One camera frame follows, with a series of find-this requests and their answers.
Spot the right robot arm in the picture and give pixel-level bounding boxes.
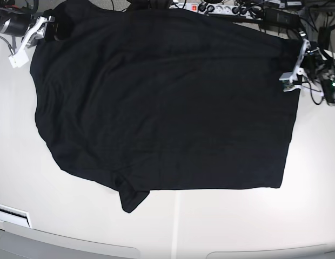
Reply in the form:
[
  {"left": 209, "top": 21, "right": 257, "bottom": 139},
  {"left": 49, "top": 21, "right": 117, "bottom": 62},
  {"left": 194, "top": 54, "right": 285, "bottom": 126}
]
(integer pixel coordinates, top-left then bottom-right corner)
[{"left": 0, "top": 0, "right": 55, "bottom": 57}]

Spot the black power brick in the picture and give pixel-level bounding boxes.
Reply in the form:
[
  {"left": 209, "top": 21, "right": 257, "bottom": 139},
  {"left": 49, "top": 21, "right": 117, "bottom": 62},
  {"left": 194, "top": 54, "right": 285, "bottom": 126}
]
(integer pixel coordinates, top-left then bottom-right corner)
[{"left": 263, "top": 9, "right": 301, "bottom": 29}]

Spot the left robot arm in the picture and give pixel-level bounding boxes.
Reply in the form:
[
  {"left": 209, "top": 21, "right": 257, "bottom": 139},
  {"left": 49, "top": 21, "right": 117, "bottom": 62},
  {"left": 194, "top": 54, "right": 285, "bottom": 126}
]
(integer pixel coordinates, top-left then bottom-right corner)
[{"left": 285, "top": 38, "right": 335, "bottom": 107}]

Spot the white power strip red switch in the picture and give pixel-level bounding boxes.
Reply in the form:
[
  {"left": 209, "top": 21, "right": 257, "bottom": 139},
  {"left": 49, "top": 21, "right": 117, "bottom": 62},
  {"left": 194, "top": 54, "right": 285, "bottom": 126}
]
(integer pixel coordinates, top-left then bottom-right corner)
[{"left": 170, "top": 1, "right": 264, "bottom": 21}]

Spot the white panel at table edge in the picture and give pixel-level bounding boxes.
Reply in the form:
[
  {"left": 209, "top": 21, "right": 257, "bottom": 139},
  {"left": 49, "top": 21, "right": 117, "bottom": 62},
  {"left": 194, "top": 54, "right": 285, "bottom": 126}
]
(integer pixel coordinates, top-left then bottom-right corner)
[{"left": 0, "top": 204, "right": 32, "bottom": 229}]

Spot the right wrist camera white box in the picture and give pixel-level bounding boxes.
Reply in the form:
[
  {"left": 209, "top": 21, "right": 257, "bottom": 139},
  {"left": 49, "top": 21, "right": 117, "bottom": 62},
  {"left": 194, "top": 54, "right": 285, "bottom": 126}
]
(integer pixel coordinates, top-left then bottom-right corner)
[{"left": 8, "top": 51, "right": 29, "bottom": 68}]

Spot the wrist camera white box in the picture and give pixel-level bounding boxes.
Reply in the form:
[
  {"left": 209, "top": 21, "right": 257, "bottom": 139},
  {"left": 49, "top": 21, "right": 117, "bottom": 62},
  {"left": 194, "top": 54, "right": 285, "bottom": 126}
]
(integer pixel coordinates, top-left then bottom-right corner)
[
  {"left": 8, "top": 51, "right": 29, "bottom": 68},
  {"left": 279, "top": 72, "right": 302, "bottom": 92}
]

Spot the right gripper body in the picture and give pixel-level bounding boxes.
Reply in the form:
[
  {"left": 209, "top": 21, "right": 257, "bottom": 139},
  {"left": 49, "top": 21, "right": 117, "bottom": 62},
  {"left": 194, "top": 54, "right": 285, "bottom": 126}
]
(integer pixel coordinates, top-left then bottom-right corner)
[{"left": 15, "top": 16, "right": 55, "bottom": 55}]

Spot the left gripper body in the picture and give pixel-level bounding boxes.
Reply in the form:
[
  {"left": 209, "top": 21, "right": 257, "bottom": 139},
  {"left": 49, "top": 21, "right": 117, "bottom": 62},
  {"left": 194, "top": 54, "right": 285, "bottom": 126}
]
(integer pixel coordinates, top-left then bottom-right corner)
[{"left": 290, "top": 31, "right": 324, "bottom": 97}]

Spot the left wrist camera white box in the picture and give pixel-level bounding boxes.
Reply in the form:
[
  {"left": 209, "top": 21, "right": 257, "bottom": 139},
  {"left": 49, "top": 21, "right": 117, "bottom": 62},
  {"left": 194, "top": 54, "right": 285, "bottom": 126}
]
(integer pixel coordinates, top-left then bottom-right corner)
[{"left": 279, "top": 72, "right": 302, "bottom": 92}]

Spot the black t-shirt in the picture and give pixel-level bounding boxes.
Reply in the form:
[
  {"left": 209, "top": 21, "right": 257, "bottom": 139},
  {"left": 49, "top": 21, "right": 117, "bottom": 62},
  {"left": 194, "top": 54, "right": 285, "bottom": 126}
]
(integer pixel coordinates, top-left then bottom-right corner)
[{"left": 30, "top": 1, "right": 302, "bottom": 213}]

